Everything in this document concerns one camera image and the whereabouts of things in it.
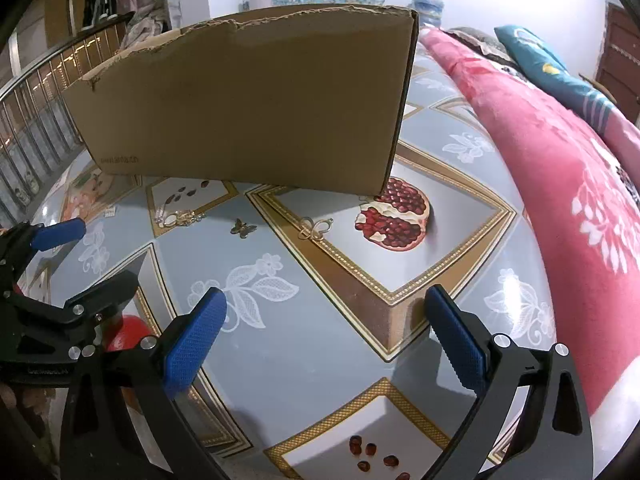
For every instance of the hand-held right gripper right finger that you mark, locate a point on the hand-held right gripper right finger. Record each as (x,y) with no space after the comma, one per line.
(457,342)

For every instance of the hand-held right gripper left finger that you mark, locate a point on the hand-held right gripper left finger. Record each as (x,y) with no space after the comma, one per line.
(192,345)

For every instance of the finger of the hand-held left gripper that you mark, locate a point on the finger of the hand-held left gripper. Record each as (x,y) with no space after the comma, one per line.
(110,292)
(57,235)

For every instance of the bronze butterfly brooch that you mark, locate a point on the bronze butterfly brooch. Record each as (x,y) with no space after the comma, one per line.
(243,228)

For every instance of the brown cardboard box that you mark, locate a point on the brown cardboard box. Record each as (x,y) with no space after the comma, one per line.
(250,105)

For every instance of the fruit print tablecloth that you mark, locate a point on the fruit print tablecloth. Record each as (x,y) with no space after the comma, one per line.
(310,310)

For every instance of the metal stair railing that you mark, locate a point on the metal stair railing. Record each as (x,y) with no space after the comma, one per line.
(35,110)

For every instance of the pink floral blanket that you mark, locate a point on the pink floral blanket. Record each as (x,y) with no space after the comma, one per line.
(565,175)

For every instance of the pile of light clothes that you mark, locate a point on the pile of light clothes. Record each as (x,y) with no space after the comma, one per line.
(147,22)

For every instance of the blue patterned pillow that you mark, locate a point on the blue patterned pillow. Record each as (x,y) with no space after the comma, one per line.
(555,75)

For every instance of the wooden chair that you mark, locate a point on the wooden chair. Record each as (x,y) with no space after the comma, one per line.
(597,85)

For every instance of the grey cloth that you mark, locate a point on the grey cloth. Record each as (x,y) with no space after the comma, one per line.
(477,42)

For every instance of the brown wooden door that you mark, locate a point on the brown wooden door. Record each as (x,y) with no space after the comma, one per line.
(622,60)

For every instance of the blue water jug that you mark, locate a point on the blue water jug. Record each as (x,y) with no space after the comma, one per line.
(429,10)

